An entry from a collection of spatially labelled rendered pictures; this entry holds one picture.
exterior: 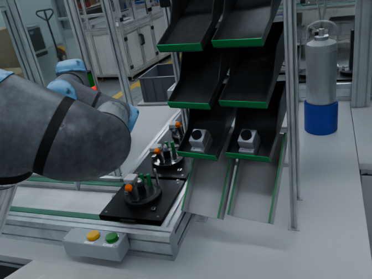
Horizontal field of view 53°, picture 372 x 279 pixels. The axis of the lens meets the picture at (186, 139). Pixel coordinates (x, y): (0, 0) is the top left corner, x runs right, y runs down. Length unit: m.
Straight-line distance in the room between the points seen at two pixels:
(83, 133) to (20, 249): 1.09
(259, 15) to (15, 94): 0.69
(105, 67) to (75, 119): 6.23
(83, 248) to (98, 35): 5.55
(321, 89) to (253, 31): 0.90
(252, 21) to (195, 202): 0.58
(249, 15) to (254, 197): 0.53
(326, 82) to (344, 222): 0.70
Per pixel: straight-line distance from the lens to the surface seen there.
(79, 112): 0.51
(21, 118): 0.50
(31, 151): 0.50
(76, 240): 1.29
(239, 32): 0.98
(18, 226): 1.54
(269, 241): 1.28
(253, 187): 1.17
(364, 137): 1.89
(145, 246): 1.26
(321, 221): 1.36
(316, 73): 1.79
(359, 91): 2.19
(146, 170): 1.54
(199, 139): 1.05
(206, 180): 1.21
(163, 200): 1.33
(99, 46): 6.66
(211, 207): 1.18
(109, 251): 1.23
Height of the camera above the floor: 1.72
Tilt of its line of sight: 26 degrees down
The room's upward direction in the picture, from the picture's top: 10 degrees counter-clockwise
